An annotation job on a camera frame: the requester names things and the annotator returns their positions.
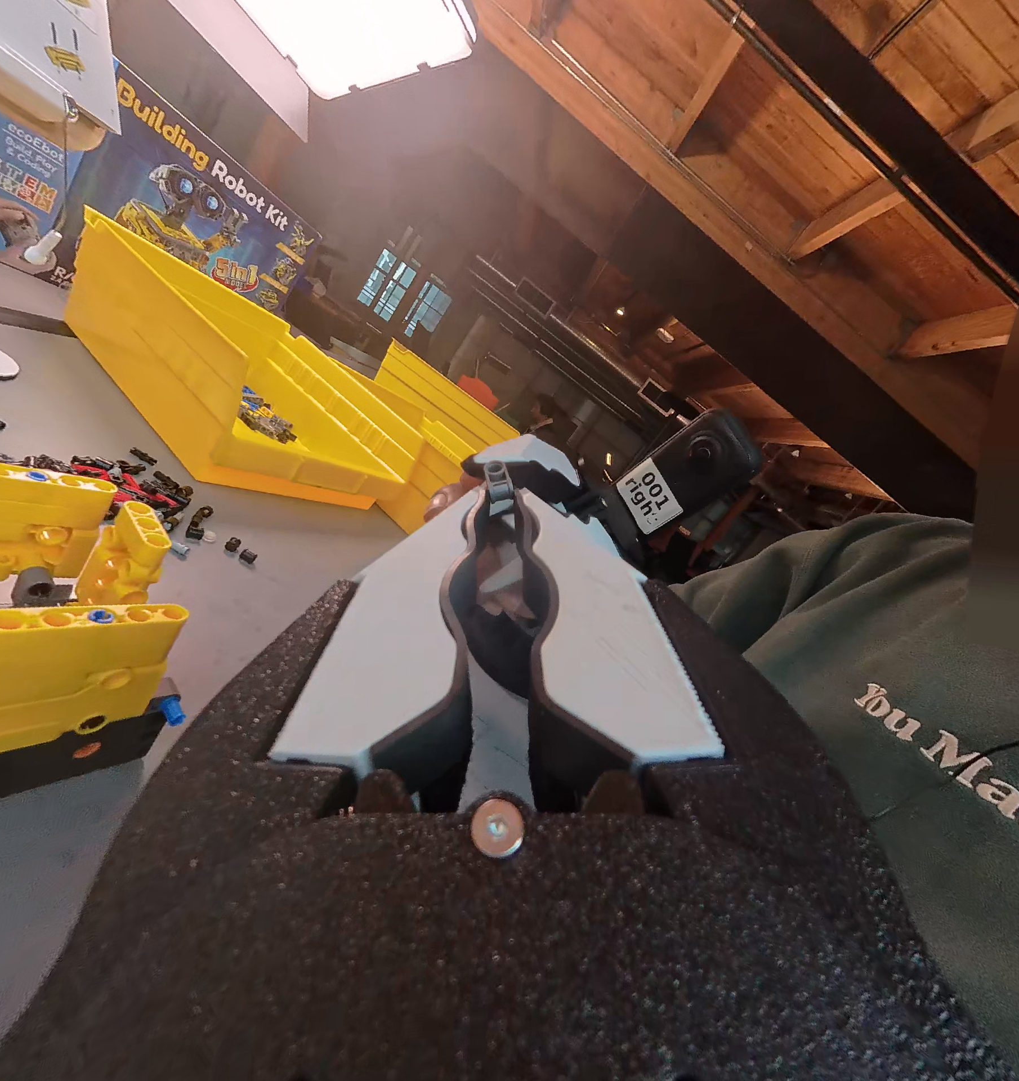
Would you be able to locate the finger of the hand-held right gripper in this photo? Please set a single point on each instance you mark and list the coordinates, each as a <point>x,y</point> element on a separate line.
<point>535,465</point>
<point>591,524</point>

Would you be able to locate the open instruction booklet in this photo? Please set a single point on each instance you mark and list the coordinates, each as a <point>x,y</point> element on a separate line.
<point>37,51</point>

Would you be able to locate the grey lego connector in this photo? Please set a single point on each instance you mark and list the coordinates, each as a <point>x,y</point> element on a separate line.
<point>501,490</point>

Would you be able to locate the pile of small lego pins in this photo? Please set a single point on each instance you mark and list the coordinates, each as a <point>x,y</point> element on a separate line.
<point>113,478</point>

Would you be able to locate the bright ceiling light panel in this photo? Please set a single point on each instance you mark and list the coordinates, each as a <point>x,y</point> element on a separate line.
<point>358,34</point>

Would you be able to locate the heap of lego parts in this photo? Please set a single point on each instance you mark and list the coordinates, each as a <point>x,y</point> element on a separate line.
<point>268,418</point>

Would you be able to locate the person's green sweatshirt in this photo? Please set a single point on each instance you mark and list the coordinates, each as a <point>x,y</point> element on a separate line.
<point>881,811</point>

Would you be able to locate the empty yellow storage bin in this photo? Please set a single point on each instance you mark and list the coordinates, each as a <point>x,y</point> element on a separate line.
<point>442,423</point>

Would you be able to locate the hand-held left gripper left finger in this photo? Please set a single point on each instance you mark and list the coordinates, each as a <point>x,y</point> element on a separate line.
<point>375,676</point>

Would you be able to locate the yellow black lego model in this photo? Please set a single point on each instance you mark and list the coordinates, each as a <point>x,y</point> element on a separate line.
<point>54,651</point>

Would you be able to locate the paned window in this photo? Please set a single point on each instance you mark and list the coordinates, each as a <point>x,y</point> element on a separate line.
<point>392,287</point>

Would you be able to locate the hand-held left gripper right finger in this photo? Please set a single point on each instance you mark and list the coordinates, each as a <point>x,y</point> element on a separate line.
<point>628,676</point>

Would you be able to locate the yellow bin with small parts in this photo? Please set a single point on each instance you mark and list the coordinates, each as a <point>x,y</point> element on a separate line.
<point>155,338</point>

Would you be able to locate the blue robot kit box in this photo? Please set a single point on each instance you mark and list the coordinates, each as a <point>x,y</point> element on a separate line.
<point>172,186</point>

